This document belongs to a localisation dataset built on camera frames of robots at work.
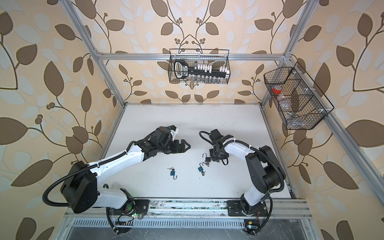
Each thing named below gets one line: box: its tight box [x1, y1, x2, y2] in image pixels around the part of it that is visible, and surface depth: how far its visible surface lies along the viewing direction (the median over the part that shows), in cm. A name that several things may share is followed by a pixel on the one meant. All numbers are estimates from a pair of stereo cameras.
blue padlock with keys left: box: [167, 167, 177, 180], surface depth 88 cm
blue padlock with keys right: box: [198, 162, 206, 176], surface depth 88 cm
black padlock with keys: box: [202, 153, 211, 167], surface depth 93 cm
